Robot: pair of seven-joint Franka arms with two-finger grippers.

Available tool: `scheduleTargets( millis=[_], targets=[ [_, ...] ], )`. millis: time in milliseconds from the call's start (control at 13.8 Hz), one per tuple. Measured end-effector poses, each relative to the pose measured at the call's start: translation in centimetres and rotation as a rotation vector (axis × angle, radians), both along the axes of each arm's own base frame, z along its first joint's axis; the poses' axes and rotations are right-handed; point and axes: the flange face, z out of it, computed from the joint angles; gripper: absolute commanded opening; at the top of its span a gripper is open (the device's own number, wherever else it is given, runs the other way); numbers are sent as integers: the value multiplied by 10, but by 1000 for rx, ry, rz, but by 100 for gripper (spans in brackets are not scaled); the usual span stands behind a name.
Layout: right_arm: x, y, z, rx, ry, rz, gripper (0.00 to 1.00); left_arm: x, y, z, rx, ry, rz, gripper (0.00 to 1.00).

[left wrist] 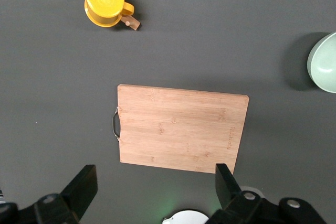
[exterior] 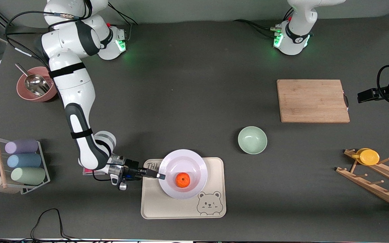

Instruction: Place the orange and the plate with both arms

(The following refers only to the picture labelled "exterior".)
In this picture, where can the pink bowl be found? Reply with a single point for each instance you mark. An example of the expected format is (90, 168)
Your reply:
(25, 94)

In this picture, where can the yellow cup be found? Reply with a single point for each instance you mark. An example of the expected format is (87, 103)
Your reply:
(368, 157)

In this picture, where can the cream bear print tray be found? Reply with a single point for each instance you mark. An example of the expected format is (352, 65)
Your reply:
(181, 209)

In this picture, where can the pale purple cup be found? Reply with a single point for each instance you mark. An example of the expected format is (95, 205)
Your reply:
(21, 146)

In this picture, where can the metal scoop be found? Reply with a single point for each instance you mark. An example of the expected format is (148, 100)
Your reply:
(35, 84)

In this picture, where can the pale blue cup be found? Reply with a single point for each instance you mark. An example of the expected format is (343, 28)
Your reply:
(24, 161)

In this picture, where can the orange fruit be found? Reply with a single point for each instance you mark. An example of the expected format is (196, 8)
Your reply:
(183, 180)

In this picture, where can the pale green cup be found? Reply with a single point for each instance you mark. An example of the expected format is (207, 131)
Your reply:
(29, 175)

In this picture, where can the white round plate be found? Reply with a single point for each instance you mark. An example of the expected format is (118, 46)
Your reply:
(181, 162)

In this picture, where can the pink folded cloth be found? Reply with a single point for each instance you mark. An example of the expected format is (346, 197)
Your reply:
(87, 172)

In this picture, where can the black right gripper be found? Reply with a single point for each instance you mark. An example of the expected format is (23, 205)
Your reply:
(132, 167)

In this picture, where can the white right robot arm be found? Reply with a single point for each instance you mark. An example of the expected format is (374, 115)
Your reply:
(76, 87)

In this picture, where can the wooden peg mug rack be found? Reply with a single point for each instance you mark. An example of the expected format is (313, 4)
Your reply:
(366, 184)

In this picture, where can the wooden cutting board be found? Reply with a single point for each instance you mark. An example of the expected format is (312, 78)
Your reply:
(309, 101)

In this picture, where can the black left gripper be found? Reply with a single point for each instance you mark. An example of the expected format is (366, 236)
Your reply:
(385, 89)

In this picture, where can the pale green bowl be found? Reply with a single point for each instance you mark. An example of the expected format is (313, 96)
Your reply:
(252, 140)

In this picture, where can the wooden rack rod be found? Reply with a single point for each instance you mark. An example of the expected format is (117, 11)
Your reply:
(0, 162)

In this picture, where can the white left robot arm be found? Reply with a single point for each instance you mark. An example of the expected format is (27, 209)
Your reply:
(294, 37)

